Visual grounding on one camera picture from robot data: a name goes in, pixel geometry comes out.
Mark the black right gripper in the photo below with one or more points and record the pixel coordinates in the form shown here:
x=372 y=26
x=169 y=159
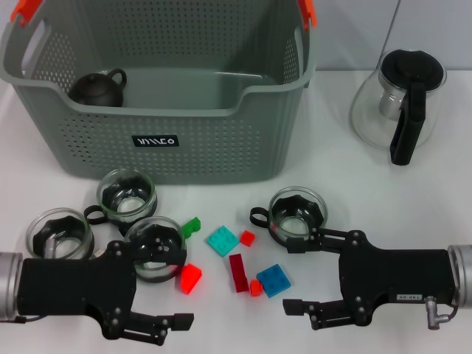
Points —
x=398 y=273

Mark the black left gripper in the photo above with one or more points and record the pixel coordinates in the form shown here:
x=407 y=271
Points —
x=73 y=287

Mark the red sloped toy brick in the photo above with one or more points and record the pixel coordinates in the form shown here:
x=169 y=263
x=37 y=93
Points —
x=190 y=278

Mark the green toy brick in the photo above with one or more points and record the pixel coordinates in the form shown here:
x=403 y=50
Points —
x=191 y=228

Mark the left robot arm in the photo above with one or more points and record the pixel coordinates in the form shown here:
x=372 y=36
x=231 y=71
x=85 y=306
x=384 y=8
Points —
x=9 y=285

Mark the grey perforated storage basket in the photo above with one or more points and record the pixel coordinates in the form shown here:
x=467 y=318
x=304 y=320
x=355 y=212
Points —
x=184 y=158

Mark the blue square toy brick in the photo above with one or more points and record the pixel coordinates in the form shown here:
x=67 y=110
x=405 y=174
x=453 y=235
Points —
x=273 y=281

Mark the small red toy brick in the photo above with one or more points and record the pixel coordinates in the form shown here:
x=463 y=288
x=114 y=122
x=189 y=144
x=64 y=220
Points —
x=247 y=238
x=255 y=288

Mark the teal square toy brick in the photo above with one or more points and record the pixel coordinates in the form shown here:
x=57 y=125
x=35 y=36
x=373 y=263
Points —
x=222 y=240

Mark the dark red long brick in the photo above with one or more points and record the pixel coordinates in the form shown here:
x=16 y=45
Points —
x=237 y=273

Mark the dark clay teapot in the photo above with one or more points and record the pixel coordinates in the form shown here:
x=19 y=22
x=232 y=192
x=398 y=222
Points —
x=96 y=90

